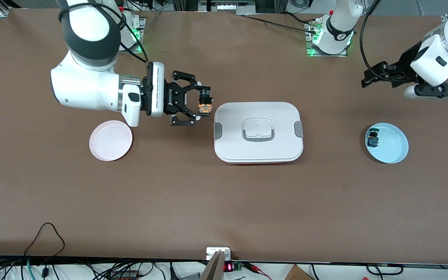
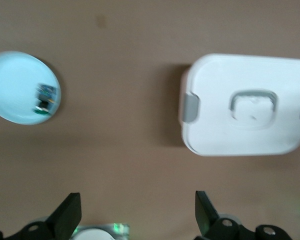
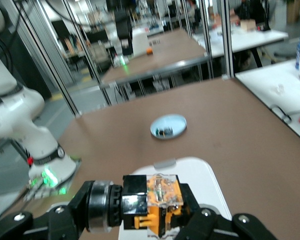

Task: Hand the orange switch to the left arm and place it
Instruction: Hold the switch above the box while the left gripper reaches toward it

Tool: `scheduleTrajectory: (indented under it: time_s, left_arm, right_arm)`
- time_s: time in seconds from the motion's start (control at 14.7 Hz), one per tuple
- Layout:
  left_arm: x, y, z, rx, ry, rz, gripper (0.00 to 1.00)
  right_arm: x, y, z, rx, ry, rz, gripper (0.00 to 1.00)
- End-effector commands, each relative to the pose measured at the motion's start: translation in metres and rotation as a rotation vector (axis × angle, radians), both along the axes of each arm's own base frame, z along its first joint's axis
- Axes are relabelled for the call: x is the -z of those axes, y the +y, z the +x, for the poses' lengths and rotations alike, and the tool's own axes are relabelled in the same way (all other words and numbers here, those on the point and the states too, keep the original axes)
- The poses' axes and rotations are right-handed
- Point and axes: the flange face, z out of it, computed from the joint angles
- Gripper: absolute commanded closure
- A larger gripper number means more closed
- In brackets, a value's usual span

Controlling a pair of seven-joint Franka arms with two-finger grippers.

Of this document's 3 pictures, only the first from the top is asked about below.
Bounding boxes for green push-button switch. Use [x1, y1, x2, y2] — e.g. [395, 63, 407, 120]
[367, 128, 380, 148]

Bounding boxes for small white device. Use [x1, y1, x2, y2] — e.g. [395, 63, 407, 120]
[206, 247, 231, 260]

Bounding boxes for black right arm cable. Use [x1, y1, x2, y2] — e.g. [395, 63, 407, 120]
[59, 2, 149, 65]

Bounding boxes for light blue round plate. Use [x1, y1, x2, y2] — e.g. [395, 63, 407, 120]
[365, 123, 409, 164]

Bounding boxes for brown cardboard box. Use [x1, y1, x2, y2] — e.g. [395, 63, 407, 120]
[284, 264, 314, 280]

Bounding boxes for white lunch box grey clips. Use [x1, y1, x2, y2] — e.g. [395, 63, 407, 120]
[213, 102, 304, 165]

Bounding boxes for black cable to arm base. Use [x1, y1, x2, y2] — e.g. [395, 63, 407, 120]
[243, 12, 318, 32]

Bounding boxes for red clip test leads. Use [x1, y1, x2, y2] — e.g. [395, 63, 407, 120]
[243, 261, 272, 280]

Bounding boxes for short aluminium profile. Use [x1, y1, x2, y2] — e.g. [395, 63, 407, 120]
[0, 0, 18, 18]

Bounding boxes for pink round plate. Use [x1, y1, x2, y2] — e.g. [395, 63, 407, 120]
[89, 120, 133, 161]

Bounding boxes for black cable loop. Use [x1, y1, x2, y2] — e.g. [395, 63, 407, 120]
[366, 264, 404, 276]

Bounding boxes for orange black power strip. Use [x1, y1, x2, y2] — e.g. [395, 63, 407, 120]
[109, 271, 139, 280]

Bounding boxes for aluminium frame structure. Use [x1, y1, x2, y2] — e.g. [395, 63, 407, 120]
[171, 0, 289, 16]

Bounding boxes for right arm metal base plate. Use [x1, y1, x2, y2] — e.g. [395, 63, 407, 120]
[121, 17, 146, 54]

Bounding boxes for looped thin black cable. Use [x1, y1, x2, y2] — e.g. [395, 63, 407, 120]
[24, 222, 66, 269]

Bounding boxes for orange push-button switch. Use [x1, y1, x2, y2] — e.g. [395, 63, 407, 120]
[198, 89, 214, 116]

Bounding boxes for grey metal bar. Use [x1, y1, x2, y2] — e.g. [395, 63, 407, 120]
[200, 251, 225, 280]

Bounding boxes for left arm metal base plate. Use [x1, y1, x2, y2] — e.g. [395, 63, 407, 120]
[306, 19, 348, 58]

